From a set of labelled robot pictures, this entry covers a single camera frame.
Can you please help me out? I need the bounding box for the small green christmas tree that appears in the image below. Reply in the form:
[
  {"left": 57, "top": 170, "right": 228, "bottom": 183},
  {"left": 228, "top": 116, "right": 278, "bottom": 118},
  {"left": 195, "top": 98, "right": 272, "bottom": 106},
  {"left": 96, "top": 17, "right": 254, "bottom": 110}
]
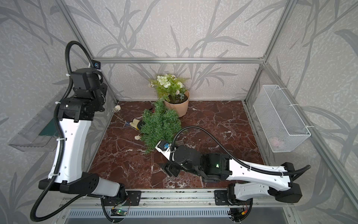
[{"left": 140, "top": 99, "right": 181, "bottom": 154}]

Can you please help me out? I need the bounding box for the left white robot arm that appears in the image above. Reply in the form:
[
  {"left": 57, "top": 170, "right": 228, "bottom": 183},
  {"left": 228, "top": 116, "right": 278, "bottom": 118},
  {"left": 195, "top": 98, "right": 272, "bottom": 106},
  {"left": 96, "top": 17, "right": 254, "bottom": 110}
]
[{"left": 30, "top": 41, "right": 128, "bottom": 222}]

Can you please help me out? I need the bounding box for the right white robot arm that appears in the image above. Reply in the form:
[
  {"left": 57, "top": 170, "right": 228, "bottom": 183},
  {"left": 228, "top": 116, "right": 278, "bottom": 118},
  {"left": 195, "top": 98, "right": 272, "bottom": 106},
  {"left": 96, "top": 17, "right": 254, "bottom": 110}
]
[{"left": 155, "top": 140, "right": 311, "bottom": 205}]

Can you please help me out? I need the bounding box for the yellow black object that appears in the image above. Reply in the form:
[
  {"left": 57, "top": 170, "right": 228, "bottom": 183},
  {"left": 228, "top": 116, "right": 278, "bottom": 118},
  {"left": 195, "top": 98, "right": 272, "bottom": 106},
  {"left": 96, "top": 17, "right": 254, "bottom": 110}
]
[{"left": 129, "top": 119, "right": 145, "bottom": 131}]

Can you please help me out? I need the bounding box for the potted white flower plant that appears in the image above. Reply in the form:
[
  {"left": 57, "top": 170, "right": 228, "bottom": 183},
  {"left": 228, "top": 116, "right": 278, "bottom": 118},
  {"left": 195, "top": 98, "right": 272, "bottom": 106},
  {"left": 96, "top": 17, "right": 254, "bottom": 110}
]
[{"left": 149, "top": 74, "right": 190, "bottom": 117}]

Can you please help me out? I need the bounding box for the green circuit board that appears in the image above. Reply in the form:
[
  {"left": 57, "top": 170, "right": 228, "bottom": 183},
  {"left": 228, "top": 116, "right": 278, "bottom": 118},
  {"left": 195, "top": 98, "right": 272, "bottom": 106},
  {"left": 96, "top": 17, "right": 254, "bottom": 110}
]
[{"left": 111, "top": 208, "right": 127, "bottom": 217}]

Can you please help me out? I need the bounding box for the pink object in basket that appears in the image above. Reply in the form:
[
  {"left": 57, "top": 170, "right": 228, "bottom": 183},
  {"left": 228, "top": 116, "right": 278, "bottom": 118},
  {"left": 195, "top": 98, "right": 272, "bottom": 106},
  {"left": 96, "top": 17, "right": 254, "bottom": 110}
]
[{"left": 269, "top": 137, "right": 284, "bottom": 150}]

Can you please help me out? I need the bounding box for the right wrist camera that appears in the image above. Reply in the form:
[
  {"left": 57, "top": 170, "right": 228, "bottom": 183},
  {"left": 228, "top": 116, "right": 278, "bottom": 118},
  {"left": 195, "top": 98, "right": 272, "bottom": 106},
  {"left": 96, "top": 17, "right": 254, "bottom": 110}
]
[{"left": 155, "top": 140, "right": 172, "bottom": 162}]

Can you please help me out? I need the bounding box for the clear plastic wall tray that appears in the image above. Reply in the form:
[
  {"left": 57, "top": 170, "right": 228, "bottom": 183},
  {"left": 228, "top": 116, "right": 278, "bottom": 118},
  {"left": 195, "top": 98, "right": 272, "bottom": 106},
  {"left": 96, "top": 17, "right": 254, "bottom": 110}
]
[{"left": 8, "top": 87, "right": 67, "bottom": 152}]

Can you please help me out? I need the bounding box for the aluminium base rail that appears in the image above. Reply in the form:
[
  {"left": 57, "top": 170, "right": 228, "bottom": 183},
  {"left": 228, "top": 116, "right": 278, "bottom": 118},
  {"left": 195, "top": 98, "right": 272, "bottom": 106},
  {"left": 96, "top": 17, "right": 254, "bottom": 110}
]
[{"left": 58, "top": 189, "right": 291, "bottom": 219}]

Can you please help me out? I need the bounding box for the white wire mesh basket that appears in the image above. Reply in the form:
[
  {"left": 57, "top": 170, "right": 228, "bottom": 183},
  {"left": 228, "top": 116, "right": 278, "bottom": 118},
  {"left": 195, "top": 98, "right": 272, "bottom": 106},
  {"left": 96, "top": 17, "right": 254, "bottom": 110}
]
[{"left": 253, "top": 85, "right": 311, "bottom": 153}]

